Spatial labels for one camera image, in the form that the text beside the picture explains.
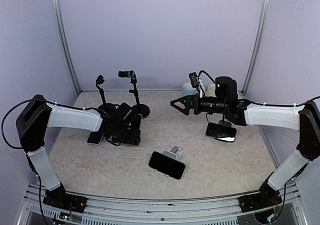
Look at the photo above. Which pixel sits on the black phone lying flat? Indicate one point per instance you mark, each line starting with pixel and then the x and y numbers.
pixel 220 132

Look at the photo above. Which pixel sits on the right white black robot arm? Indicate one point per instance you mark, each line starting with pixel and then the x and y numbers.
pixel 304 118

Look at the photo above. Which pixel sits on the blue phone on grey stand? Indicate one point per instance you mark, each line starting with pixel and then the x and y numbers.
pixel 166 165

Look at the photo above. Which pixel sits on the cream ceramic mug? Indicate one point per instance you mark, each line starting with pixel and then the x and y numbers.
pixel 211 90

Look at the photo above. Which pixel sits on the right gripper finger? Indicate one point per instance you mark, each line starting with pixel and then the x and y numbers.
pixel 183 109
pixel 185 100

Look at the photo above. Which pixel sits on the aluminium frame post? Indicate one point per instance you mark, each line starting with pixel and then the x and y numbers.
pixel 65 46
pixel 256 46

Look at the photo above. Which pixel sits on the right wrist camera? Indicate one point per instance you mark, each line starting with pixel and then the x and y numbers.
pixel 196 82

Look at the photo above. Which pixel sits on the black round-base phone stand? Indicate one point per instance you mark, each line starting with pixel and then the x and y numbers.
pixel 103 95

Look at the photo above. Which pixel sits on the light blue cup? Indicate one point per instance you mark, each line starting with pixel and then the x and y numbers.
pixel 188 90

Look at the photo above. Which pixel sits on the left aluminium frame post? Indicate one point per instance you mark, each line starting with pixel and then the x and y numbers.
pixel 65 46

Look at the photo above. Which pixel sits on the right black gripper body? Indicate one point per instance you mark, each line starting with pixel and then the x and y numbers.
pixel 219 105

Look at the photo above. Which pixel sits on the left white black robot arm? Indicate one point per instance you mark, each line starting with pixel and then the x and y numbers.
pixel 41 114

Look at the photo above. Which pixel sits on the grey folding phone stand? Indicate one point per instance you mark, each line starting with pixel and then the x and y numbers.
pixel 173 152

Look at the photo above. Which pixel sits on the right aluminium frame post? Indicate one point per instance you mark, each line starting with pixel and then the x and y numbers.
pixel 256 46

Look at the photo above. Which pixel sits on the tall black phone stand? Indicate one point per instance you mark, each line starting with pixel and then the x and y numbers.
pixel 141 109

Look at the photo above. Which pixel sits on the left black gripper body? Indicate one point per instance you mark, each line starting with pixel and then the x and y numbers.
pixel 125 137

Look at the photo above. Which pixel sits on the front aluminium rail base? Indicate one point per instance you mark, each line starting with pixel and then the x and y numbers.
pixel 103 210

